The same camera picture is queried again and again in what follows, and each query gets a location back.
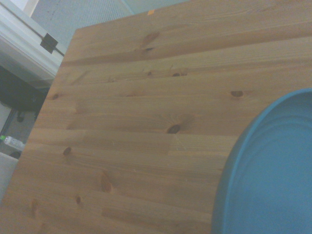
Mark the teal round plate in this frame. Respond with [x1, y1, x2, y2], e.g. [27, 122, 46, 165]
[211, 88, 312, 234]

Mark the metal door hinge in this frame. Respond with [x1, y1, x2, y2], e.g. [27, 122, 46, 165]
[40, 33, 59, 54]

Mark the black storage case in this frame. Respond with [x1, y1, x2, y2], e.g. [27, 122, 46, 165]
[0, 65, 49, 122]

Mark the clear bottle green cap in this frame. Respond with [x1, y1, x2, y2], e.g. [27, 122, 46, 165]
[0, 135, 25, 151]

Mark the white door frame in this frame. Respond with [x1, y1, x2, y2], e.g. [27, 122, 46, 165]
[0, 0, 65, 86]

